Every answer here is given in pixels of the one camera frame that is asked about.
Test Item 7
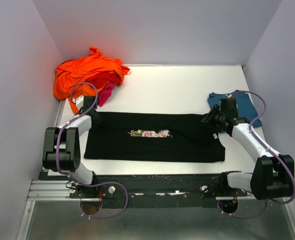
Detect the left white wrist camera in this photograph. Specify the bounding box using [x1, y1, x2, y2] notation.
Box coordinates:
[71, 95, 84, 108]

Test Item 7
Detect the folded blue t shirt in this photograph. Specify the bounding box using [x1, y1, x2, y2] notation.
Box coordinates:
[207, 90, 262, 136]

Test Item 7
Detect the orange t shirt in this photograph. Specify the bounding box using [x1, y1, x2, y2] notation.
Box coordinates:
[53, 46, 130, 114]

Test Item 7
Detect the black printed t shirt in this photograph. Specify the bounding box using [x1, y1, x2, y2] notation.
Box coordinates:
[84, 112, 225, 163]

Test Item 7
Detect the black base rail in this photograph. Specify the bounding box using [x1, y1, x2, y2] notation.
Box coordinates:
[38, 172, 255, 213]

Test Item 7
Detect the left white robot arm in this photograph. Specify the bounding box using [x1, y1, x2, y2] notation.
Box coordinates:
[42, 96, 102, 198]

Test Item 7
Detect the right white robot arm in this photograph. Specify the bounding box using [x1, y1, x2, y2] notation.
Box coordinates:
[202, 97, 295, 204]

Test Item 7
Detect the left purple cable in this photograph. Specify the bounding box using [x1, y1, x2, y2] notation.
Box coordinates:
[55, 82, 130, 220]

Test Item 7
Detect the aluminium frame rail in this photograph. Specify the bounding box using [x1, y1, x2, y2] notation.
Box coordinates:
[15, 99, 71, 240]

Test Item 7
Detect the magenta t shirt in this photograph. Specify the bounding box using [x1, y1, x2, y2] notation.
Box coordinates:
[98, 82, 115, 107]

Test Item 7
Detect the red t shirt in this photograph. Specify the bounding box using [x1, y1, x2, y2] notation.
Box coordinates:
[86, 71, 122, 89]

